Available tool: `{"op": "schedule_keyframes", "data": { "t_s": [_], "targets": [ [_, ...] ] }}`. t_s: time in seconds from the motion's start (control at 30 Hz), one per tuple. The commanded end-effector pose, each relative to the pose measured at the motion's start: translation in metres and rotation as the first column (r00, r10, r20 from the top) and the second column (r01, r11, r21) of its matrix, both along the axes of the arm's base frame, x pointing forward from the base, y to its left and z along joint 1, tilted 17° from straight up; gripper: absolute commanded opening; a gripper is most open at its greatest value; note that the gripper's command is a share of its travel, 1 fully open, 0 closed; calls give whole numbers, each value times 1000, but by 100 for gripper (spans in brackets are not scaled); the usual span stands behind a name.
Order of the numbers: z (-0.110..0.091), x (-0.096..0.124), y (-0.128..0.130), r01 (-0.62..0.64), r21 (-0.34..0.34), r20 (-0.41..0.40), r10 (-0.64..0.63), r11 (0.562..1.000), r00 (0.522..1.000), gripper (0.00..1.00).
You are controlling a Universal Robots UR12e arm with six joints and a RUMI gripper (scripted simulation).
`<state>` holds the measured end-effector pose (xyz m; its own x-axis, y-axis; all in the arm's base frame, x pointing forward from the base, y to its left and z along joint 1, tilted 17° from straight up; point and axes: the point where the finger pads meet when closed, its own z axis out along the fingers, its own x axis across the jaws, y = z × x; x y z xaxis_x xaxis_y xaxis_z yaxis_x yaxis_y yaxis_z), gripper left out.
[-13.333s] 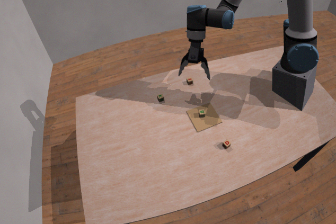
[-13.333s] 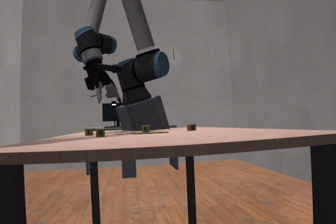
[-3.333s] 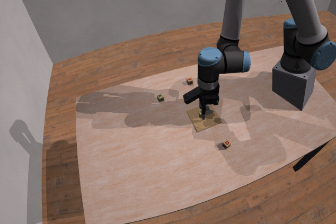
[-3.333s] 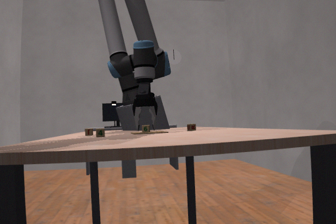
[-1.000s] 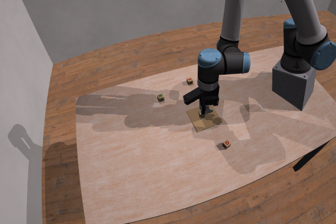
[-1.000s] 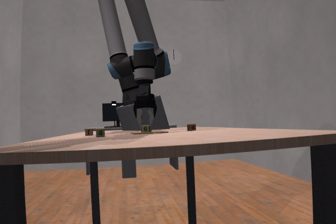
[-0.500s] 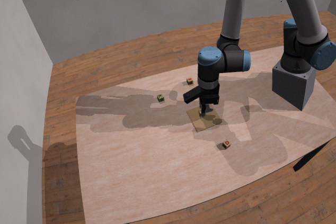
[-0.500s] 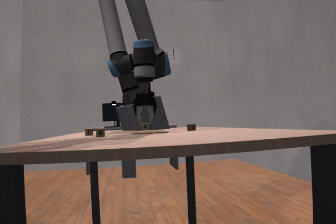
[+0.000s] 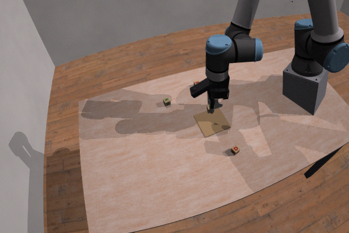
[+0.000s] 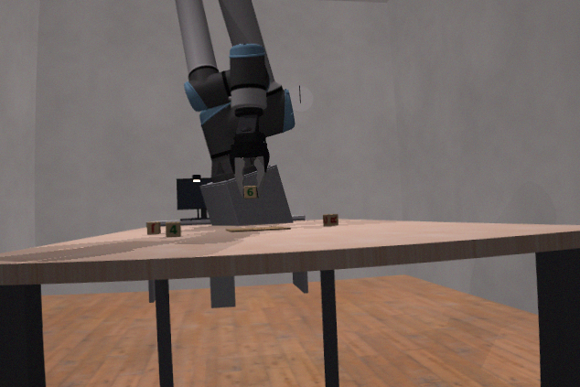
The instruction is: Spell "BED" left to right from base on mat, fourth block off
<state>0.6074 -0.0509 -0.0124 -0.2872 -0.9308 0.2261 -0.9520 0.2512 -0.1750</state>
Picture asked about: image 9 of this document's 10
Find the tan square mat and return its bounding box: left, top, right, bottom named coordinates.
left=194, top=108, right=231, bottom=137

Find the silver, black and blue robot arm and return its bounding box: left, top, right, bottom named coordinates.
left=190, top=0, right=349, bottom=98

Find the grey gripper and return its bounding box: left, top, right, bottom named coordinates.
left=207, top=75, right=230, bottom=114

